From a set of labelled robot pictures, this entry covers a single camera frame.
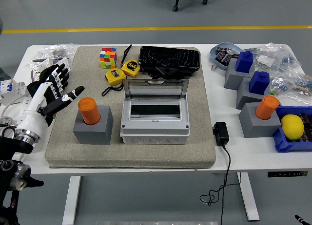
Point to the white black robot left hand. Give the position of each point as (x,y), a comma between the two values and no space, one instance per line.
(34,120)

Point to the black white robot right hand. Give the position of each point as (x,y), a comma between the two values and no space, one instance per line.
(300,219)

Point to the orange cylinder battery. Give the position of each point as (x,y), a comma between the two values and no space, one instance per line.
(89,110)
(267,106)

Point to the clear hinged box lid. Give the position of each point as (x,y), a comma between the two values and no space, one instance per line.
(156,88)

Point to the grey electrical junction box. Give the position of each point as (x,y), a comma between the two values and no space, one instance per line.
(156,128)

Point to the blue battery block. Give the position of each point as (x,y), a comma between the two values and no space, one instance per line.
(259,82)
(245,61)

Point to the white circuit breaker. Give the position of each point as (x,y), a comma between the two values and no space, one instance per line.
(9,87)

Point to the black table control panel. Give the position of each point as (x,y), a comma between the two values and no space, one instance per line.
(287,174)

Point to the white table leg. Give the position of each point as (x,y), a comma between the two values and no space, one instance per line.
(248,198)
(72,198)

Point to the white purple carton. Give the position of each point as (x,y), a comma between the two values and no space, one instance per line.
(62,63)

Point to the grey block with round hole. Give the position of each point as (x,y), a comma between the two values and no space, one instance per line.
(97,135)
(258,127)

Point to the clear bag of dark parts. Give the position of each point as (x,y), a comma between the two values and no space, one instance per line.
(56,50)

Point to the blue plastic bin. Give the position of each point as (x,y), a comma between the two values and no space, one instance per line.
(287,145)

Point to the yellow tape measure square label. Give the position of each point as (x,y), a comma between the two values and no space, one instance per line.
(115,76)

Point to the dark packets stack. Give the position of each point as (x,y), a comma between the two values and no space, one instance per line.
(307,127)

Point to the yellow lemon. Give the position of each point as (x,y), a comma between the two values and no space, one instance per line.
(292,126)

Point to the yellow tape measure round label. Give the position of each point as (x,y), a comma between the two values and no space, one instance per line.
(131,68)

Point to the grey-brown fabric mat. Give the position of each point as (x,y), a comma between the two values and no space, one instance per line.
(146,156)

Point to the small green part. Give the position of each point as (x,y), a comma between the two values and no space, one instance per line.
(274,92)

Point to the clear bag of small parts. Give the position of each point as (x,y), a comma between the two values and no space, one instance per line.
(270,55)
(303,87)
(282,83)

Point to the grey holder block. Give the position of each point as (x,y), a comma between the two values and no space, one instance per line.
(232,79)
(246,98)

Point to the black plastic tray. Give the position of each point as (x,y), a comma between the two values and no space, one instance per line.
(170,57)

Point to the small metal clip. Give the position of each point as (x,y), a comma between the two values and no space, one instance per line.
(213,68)

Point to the dark snack packet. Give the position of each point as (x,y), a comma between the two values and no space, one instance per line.
(221,49)
(224,58)

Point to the pale blue plate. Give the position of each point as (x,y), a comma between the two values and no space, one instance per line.
(214,57)

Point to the black triangular bracket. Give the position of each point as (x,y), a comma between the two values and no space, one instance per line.
(167,71)

